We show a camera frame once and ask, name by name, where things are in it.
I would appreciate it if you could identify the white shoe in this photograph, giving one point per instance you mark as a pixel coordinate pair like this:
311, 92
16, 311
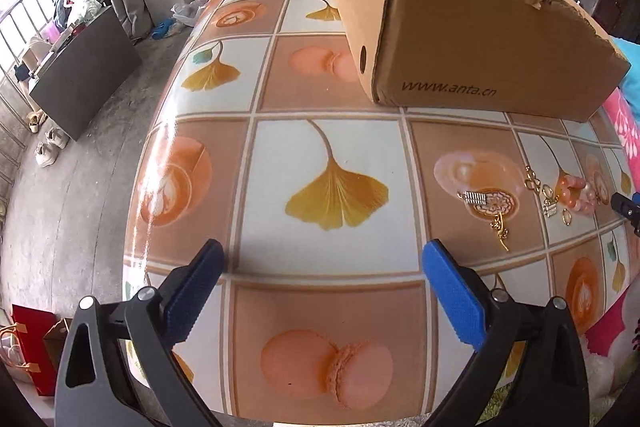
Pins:
57, 138
46, 155

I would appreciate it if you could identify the dark grey cabinet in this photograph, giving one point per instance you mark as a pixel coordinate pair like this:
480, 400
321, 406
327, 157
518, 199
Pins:
85, 77

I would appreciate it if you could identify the gold knot earring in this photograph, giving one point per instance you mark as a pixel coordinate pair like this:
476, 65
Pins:
532, 182

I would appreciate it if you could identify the pair of blue slippers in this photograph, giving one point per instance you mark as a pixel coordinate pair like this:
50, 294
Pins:
162, 30

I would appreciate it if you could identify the rectangular charm hoop earring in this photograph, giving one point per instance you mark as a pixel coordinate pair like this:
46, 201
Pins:
550, 208

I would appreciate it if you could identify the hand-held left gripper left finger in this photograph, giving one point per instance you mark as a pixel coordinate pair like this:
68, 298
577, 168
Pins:
192, 292

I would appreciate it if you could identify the metal window railing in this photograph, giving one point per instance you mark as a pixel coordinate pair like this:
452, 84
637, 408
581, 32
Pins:
15, 72

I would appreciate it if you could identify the pink floral blanket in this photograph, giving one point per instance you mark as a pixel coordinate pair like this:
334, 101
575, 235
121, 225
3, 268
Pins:
620, 122

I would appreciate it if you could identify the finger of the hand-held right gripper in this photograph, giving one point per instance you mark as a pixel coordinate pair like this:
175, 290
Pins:
627, 207

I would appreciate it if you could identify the red paper bag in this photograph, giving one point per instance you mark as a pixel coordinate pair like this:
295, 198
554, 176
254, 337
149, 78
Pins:
32, 347

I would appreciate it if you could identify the brown cardboard box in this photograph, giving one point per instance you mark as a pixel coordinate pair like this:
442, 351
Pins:
475, 32

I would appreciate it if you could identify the pair of beige shoes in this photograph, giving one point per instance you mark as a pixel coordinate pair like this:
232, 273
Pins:
35, 122

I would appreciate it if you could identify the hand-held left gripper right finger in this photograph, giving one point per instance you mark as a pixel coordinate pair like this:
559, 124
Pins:
455, 297

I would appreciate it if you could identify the blue pillow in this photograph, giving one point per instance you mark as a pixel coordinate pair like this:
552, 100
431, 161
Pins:
627, 52

